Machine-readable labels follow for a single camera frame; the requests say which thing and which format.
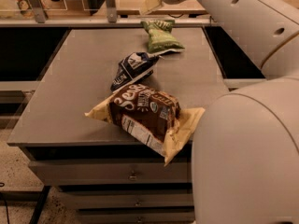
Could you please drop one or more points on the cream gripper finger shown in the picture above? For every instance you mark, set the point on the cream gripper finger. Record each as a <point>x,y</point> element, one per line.
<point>149,6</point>

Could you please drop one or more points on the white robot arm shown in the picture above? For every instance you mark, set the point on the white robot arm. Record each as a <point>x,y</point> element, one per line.
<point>245,150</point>

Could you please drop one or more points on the green jalapeno chip bag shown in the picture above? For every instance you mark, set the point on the green jalapeno chip bag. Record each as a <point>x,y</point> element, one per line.
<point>161,39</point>

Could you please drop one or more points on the dark blue chip bag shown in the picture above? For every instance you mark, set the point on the dark blue chip bag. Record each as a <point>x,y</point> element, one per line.
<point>134,68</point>

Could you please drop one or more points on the brown and yellow chip bag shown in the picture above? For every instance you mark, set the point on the brown and yellow chip bag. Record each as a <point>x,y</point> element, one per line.
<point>152,117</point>

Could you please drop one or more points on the wooden table in background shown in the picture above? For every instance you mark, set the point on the wooden table in background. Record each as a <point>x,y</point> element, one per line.
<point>132,7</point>

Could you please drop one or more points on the grey metal railing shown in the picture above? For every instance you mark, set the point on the grey metal railing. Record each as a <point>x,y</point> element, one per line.
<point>79,13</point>

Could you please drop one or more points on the colourful package on shelf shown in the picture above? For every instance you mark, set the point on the colourful package on shelf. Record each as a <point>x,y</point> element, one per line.
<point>15,9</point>

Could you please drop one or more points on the top grey drawer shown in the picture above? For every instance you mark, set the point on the top grey drawer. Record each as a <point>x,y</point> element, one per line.
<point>100,172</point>

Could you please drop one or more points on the grey drawer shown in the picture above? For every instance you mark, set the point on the grey drawer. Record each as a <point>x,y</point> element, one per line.
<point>136,217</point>
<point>126,199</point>
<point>100,172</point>

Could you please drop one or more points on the grey drawer cabinet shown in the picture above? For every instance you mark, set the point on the grey drawer cabinet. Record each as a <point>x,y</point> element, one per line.
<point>104,152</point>

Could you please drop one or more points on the middle grey drawer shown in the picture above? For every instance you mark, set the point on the middle grey drawer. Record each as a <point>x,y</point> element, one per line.
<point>126,199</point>

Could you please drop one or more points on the bottom grey drawer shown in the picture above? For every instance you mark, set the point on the bottom grey drawer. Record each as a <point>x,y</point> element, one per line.
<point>136,217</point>

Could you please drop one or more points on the black floor frame bar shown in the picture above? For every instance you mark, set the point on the black floor frame bar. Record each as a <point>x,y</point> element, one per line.
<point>40,205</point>

